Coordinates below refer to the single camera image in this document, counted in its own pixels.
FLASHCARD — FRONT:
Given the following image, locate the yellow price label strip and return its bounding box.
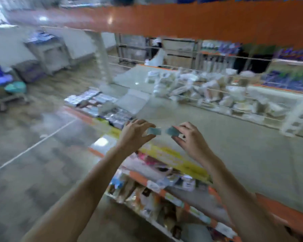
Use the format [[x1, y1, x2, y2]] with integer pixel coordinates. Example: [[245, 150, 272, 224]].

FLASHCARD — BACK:
[[93, 118, 214, 183]]

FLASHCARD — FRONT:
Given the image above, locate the person's right forearm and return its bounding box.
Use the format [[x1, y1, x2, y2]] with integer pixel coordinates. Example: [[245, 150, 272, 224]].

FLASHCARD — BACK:
[[204, 154, 299, 242]]

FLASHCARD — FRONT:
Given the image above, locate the grey table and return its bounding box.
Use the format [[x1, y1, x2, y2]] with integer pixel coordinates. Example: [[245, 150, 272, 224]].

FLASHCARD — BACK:
[[24, 30, 72, 75]]

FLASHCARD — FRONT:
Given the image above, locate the teal small box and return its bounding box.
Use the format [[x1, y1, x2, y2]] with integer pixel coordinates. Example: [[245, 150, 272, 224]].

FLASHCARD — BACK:
[[164, 126, 180, 138], [145, 126, 162, 136]]

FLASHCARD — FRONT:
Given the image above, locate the person's left hand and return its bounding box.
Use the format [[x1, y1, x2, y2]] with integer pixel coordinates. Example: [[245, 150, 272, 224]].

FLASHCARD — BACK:
[[116, 119, 157, 155]]

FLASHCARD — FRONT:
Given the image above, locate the red eraser display box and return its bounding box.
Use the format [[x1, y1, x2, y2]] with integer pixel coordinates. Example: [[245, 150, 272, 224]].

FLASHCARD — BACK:
[[64, 88, 101, 108]]

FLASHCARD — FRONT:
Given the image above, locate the white wire grid panel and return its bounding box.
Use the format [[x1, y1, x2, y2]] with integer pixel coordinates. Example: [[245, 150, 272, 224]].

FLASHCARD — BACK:
[[106, 38, 303, 139]]

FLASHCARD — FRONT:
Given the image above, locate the row of blue bottles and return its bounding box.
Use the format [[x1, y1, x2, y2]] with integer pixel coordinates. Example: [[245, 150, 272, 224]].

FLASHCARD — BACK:
[[201, 42, 303, 95]]

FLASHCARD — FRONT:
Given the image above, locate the person's right hand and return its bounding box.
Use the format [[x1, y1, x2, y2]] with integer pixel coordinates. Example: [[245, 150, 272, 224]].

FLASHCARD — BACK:
[[172, 122, 216, 164]]

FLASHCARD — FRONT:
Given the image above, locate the blue white eraser box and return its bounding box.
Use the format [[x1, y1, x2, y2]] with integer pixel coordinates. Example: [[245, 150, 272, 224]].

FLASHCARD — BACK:
[[101, 88, 151, 130]]

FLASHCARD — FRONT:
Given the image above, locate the blue chair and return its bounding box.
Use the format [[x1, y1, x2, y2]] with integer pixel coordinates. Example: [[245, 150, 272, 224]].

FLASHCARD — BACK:
[[0, 55, 29, 112]]

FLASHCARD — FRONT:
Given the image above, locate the box of pink-blue erasers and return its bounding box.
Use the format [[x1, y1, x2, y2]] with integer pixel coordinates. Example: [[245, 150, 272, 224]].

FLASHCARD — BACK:
[[83, 93, 118, 117]]

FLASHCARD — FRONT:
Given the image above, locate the person's left forearm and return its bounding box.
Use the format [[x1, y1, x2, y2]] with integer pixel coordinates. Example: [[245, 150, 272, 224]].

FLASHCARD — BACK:
[[20, 146, 129, 242]]

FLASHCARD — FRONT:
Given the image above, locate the pile of white packets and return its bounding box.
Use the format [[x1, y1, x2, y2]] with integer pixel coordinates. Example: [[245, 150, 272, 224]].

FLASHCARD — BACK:
[[145, 68, 290, 125]]

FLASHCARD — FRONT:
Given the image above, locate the white orange metal shelf unit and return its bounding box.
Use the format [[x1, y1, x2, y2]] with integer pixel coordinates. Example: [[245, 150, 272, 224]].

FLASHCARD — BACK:
[[5, 0, 303, 242]]

